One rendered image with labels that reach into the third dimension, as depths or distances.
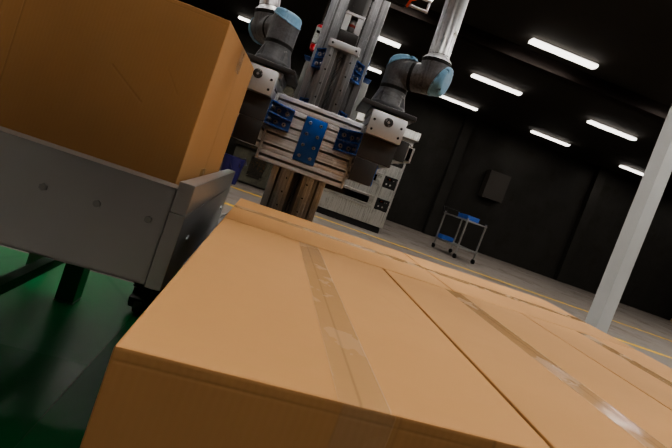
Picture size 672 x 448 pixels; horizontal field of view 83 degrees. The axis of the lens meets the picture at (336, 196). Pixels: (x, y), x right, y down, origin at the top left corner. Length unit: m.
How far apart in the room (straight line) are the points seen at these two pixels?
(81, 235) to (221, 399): 0.54
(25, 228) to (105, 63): 0.36
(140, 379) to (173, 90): 0.66
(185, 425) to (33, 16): 0.87
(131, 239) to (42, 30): 0.48
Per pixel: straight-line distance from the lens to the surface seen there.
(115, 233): 0.80
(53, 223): 0.84
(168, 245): 0.78
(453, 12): 1.65
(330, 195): 6.95
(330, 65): 1.69
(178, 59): 0.91
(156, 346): 0.35
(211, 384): 0.34
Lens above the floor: 0.71
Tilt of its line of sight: 3 degrees down
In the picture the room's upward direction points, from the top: 20 degrees clockwise
